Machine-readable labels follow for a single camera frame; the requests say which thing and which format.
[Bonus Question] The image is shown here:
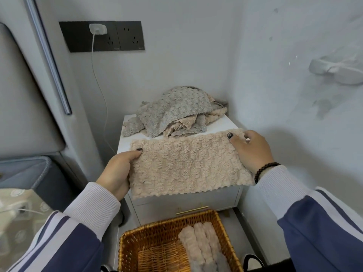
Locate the grey padded headboard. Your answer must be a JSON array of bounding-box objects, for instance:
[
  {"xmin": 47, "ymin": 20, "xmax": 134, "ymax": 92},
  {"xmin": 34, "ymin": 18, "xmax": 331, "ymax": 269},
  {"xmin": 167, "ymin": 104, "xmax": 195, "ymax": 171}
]
[{"xmin": 0, "ymin": 22, "xmax": 66, "ymax": 161}]

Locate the single beige towel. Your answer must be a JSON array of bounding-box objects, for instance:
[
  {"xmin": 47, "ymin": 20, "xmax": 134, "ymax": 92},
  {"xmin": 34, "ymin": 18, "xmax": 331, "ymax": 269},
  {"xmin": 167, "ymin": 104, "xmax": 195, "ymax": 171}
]
[
  {"xmin": 178, "ymin": 225, "xmax": 205, "ymax": 267},
  {"xmin": 203, "ymin": 221, "xmax": 223, "ymax": 255},
  {"xmin": 128, "ymin": 128, "xmax": 255, "ymax": 199},
  {"xmin": 193, "ymin": 223, "xmax": 217, "ymax": 264}
]

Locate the silver headboard trim strip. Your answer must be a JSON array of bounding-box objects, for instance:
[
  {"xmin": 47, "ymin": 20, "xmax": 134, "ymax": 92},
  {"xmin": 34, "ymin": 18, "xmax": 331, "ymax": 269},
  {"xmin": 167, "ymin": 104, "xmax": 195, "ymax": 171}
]
[{"xmin": 23, "ymin": 0, "xmax": 73, "ymax": 115}]

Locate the person's right shoe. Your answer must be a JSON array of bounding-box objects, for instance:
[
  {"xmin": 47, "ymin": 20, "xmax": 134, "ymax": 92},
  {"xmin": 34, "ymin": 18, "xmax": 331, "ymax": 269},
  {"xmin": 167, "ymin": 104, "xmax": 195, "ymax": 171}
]
[{"xmin": 243, "ymin": 253, "xmax": 265, "ymax": 271}]

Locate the person's left forearm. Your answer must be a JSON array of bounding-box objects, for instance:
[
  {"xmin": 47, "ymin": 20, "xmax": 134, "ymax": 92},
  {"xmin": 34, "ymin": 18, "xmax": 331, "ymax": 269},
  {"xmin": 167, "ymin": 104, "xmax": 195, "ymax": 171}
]
[{"xmin": 5, "ymin": 181, "xmax": 122, "ymax": 272}]

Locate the person's right hand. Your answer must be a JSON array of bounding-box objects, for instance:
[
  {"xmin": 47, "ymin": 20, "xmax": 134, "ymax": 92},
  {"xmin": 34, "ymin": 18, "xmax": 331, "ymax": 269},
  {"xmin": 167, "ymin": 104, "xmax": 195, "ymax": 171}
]
[{"xmin": 226, "ymin": 130, "xmax": 275, "ymax": 175}]

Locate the white charging cable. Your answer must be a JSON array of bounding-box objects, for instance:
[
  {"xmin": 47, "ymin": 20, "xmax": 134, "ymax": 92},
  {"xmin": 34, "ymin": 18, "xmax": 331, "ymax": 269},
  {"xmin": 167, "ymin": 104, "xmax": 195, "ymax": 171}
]
[{"xmin": 0, "ymin": 33, "xmax": 117, "ymax": 216}]

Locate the narrow black wall socket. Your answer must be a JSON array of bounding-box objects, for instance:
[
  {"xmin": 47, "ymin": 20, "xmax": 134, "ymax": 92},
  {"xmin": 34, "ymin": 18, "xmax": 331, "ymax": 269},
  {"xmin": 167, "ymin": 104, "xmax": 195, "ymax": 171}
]
[{"xmin": 115, "ymin": 21, "xmax": 146, "ymax": 51}]

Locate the wide black wall socket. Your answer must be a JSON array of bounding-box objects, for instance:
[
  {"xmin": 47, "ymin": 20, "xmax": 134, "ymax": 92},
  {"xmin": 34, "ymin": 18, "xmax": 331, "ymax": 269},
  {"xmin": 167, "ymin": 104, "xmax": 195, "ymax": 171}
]
[{"xmin": 59, "ymin": 21, "xmax": 122, "ymax": 53}]

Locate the person's left hand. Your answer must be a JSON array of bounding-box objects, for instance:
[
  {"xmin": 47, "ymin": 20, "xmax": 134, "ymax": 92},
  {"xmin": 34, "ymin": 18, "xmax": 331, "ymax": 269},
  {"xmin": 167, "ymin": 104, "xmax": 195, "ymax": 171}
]
[{"xmin": 96, "ymin": 148, "xmax": 143, "ymax": 201}]

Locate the black bead bracelet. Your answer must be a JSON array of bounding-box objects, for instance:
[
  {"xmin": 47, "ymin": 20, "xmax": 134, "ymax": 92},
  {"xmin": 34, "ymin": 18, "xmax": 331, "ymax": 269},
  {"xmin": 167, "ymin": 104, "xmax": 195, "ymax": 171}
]
[{"xmin": 254, "ymin": 162, "xmax": 281, "ymax": 184}]

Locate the orange wicker basket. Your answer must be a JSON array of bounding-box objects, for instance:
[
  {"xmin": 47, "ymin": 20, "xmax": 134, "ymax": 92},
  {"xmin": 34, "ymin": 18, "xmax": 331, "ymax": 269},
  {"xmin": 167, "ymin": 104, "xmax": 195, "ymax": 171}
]
[{"xmin": 118, "ymin": 209, "xmax": 244, "ymax": 272}]

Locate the white charger plug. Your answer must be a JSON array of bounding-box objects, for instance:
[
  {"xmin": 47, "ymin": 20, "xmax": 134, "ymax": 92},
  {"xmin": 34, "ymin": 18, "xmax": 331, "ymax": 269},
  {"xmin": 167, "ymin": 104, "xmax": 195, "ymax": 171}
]
[{"xmin": 88, "ymin": 23, "xmax": 108, "ymax": 35}]

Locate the white nightstand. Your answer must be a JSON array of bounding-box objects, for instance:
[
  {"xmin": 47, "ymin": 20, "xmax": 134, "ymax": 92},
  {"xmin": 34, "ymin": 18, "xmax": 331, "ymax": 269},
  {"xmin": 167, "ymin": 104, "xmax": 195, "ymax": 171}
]
[{"xmin": 116, "ymin": 114, "xmax": 244, "ymax": 227}]

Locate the short gold drawer handle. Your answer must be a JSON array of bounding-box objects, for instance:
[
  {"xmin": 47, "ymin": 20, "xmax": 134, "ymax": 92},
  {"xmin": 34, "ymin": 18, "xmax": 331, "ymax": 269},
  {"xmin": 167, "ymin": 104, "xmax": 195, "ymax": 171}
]
[{"xmin": 175, "ymin": 206, "xmax": 209, "ymax": 216}]

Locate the pile of beige grey towels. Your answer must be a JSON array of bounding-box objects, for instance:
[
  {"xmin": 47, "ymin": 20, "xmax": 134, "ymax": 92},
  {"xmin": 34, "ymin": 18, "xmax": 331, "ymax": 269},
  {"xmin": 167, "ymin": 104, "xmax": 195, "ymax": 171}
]
[{"xmin": 121, "ymin": 86, "xmax": 229, "ymax": 138}]

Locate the patterned beige bedspread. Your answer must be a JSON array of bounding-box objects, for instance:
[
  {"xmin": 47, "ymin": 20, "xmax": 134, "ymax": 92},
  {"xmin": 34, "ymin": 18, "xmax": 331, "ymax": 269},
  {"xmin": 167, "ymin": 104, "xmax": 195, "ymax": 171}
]
[{"xmin": 0, "ymin": 188, "xmax": 54, "ymax": 269}]

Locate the person's right forearm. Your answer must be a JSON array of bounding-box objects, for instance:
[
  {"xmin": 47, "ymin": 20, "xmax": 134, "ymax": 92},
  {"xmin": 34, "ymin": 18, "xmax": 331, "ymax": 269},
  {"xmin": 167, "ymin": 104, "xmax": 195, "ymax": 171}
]
[{"xmin": 255, "ymin": 165, "xmax": 363, "ymax": 272}]

